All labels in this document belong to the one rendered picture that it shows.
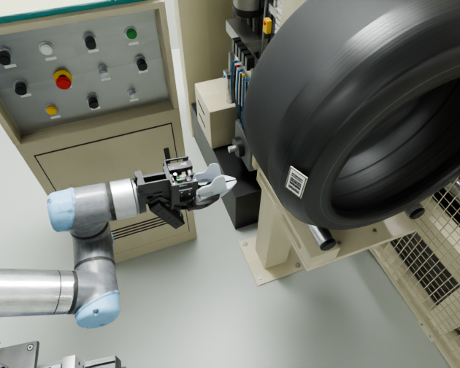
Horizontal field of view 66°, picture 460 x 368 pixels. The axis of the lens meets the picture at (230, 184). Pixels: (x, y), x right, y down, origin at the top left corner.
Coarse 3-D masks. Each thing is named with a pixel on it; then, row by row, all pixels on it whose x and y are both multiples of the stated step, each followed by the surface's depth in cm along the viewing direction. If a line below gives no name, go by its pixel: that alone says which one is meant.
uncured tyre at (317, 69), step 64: (320, 0) 64; (384, 0) 58; (448, 0) 54; (256, 64) 74; (320, 64) 60; (384, 64) 54; (448, 64) 55; (256, 128) 75; (320, 128) 60; (384, 128) 107; (448, 128) 94; (320, 192) 70; (384, 192) 100
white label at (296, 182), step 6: (294, 168) 66; (288, 174) 67; (294, 174) 66; (300, 174) 65; (288, 180) 68; (294, 180) 67; (300, 180) 66; (306, 180) 65; (288, 186) 69; (294, 186) 68; (300, 186) 67; (294, 192) 69; (300, 192) 68; (300, 198) 69
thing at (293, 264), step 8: (248, 240) 194; (248, 248) 191; (248, 256) 188; (256, 256) 188; (288, 256) 188; (296, 256) 188; (248, 264) 185; (256, 264) 185; (280, 264) 185; (288, 264) 185; (296, 264) 184; (256, 272) 182; (264, 272) 182; (272, 272) 182; (280, 272) 182; (288, 272) 182; (256, 280) 180; (264, 280) 180; (272, 280) 180
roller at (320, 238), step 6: (312, 228) 94; (318, 228) 93; (324, 228) 93; (312, 234) 94; (318, 234) 92; (324, 234) 91; (330, 234) 92; (318, 240) 92; (324, 240) 91; (330, 240) 90; (324, 246) 91; (330, 246) 92
